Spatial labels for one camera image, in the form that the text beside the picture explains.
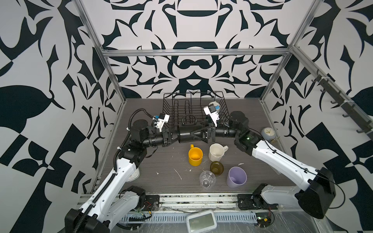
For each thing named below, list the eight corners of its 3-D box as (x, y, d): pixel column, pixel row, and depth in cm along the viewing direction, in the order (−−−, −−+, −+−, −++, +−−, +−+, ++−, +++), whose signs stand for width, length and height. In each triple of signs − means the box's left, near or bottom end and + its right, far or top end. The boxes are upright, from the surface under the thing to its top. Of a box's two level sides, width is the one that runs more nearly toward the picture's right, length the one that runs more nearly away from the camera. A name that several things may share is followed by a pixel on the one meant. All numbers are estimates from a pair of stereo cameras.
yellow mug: (188, 166, 88) (188, 160, 80) (188, 150, 94) (188, 143, 87) (202, 166, 88) (203, 160, 80) (201, 150, 94) (202, 143, 87)
